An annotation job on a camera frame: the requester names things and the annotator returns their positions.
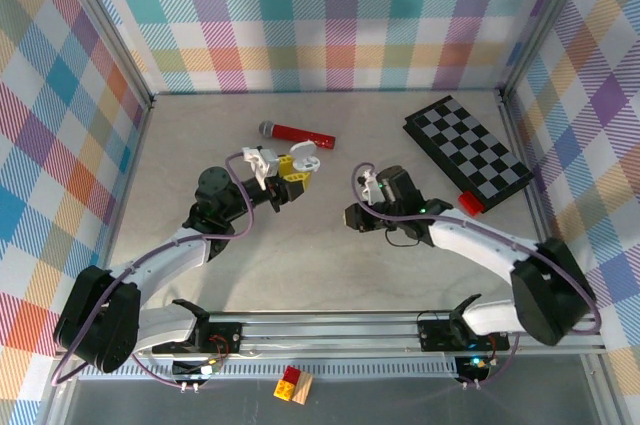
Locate oval white charging case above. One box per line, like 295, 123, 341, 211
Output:
288, 140, 322, 174

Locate red toy microphone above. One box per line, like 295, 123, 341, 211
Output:
257, 119, 337, 151

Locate red rectangular block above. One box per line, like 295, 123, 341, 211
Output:
458, 191, 485, 216

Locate black grey chessboard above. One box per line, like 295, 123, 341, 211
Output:
402, 94, 534, 211

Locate slotted vent strip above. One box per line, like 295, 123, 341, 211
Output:
78, 362, 460, 381

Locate left controller board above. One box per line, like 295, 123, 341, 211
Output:
171, 358, 225, 382

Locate controller board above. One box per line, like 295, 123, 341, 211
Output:
455, 354, 492, 382
171, 358, 225, 382

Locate red yellow toy brick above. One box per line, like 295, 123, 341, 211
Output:
272, 365, 303, 402

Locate wooden block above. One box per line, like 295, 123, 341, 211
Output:
290, 372, 315, 406

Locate right controller board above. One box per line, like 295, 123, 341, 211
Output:
455, 354, 492, 382

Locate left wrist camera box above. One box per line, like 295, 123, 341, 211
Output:
240, 145, 280, 191

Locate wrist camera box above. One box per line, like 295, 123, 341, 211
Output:
359, 169, 382, 207
240, 145, 280, 191

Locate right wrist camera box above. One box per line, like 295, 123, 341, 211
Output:
359, 169, 382, 207

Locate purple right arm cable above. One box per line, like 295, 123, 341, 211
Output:
351, 161, 602, 389

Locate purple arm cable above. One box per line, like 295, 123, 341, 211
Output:
52, 150, 257, 391
351, 161, 602, 389

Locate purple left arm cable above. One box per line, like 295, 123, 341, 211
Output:
52, 150, 257, 391

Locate aluminium front rail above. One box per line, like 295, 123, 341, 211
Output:
55, 311, 610, 362

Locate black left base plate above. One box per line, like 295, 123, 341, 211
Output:
151, 321, 244, 355

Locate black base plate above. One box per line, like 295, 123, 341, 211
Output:
151, 321, 244, 355
417, 318, 512, 353

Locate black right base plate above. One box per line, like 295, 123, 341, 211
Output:
417, 318, 512, 353

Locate aluminium frame post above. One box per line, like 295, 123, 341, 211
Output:
498, 0, 595, 102
47, 0, 156, 111

